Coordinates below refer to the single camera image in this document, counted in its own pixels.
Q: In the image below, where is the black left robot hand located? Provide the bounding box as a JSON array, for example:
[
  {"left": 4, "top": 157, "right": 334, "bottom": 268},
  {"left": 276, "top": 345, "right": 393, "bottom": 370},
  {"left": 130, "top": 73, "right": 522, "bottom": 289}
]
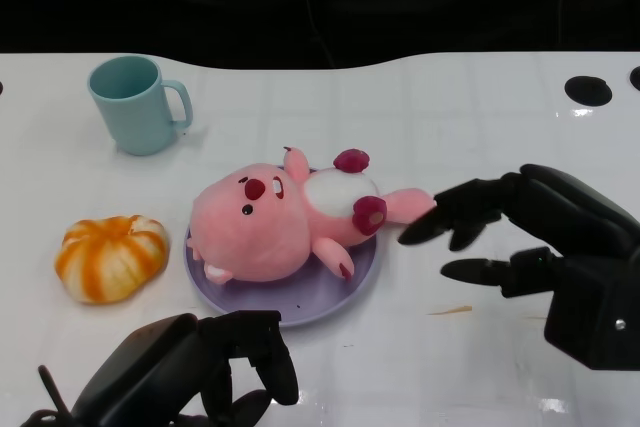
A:
[{"left": 69, "top": 310, "right": 300, "bottom": 427}]

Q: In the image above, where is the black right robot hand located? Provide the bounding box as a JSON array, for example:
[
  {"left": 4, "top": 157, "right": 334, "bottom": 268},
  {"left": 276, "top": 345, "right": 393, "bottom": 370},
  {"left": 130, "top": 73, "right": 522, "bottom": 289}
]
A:
[{"left": 398, "top": 163, "right": 640, "bottom": 373}]

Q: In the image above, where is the pink plush beaver doll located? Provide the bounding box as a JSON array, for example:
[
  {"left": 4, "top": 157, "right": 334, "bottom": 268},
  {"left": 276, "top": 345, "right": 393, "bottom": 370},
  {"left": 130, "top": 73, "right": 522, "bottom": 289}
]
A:
[{"left": 186, "top": 146, "right": 439, "bottom": 284}]

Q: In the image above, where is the purple round plate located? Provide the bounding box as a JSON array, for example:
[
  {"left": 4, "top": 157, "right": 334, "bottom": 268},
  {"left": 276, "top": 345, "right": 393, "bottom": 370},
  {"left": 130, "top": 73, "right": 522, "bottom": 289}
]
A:
[{"left": 183, "top": 166, "right": 379, "bottom": 329}]

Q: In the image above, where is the orange white striped plush pumpkin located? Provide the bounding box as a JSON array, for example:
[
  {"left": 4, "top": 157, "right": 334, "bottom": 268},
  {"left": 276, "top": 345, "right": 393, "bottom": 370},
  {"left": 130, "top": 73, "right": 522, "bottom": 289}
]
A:
[{"left": 54, "top": 214, "right": 170, "bottom": 305}]

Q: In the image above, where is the light blue mug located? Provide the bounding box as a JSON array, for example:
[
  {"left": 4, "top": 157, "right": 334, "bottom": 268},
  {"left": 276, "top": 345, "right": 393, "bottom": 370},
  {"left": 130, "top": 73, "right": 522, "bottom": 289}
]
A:
[{"left": 87, "top": 55, "right": 195, "bottom": 156}]

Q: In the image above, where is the black cable at robot arm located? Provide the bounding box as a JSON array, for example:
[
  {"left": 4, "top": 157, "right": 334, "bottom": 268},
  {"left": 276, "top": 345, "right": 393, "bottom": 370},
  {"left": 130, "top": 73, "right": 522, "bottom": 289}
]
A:
[{"left": 19, "top": 365, "right": 75, "bottom": 427}]

